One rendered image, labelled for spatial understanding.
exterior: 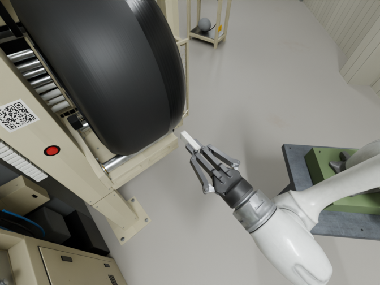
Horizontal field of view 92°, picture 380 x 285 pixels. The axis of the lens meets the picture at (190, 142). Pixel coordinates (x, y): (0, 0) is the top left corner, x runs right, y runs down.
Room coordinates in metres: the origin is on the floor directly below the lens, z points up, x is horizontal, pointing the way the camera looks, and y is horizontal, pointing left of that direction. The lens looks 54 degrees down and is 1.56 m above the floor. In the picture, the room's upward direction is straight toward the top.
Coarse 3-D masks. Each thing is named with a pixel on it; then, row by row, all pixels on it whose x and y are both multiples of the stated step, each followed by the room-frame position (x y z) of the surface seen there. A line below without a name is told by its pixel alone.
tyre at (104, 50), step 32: (32, 0) 0.44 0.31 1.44; (64, 0) 0.45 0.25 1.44; (96, 0) 0.47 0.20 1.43; (128, 0) 0.51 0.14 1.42; (32, 32) 0.42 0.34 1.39; (64, 32) 0.39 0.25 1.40; (96, 32) 0.41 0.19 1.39; (128, 32) 0.44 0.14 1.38; (160, 32) 0.48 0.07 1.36; (64, 64) 0.36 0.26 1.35; (96, 64) 0.36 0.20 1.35; (128, 64) 0.39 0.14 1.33; (160, 64) 0.43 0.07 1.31; (96, 96) 0.33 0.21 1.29; (128, 96) 0.35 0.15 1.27; (160, 96) 0.40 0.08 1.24; (96, 128) 0.32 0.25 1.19; (128, 128) 0.32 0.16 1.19; (160, 128) 0.38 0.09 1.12
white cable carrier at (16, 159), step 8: (0, 144) 0.30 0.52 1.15; (0, 152) 0.28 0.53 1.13; (8, 152) 0.29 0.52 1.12; (16, 152) 0.30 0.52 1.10; (8, 160) 0.28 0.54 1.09; (16, 160) 0.29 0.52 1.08; (24, 160) 0.30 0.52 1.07; (16, 168) 0.28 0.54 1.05; (24, 168) 0.29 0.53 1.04; (32, 168) 0.29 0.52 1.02; (40, 168) 0.32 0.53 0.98; (32, 176) 0.28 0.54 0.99; (40, 176) 0.29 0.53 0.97
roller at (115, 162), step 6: (162, 138) 0.52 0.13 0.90; (150, 144) 0.48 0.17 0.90; (120, 156) 0.40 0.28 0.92; (126, 156) 0.41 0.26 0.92; (132, 156) 0.42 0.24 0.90; (108, 162) 0.37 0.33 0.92; (114, 162) 0.38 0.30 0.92; (120, 162) 0.38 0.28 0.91; (108, 168) 0.35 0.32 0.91; (114, 168) 0.36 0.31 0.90
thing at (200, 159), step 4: (196, 152) 0.27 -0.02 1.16; (196, 156) 0.26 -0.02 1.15; (200, 156) 0.26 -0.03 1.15; (196, 160) 0.26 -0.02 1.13; (200, 160) 0.25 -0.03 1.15; (204, 160) 0.25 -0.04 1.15; (200, 164) 0.25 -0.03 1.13; (204, 164) 0.24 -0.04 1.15; (208, 164) 0.24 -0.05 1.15; (204, 168) 0.23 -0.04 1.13; (208, 168) 0.23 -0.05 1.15; (212, 168) 0.23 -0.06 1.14; (208, 172) 0.22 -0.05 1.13; (212, 172) 0.21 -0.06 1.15; (216, 172) 0.21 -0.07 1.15; (212, 176) 0.22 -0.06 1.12; (216, 176) 0.20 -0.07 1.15; (220, 176) 0.20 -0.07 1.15; (220, 180) 0.19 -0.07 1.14; (224, 180) 0.19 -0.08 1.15
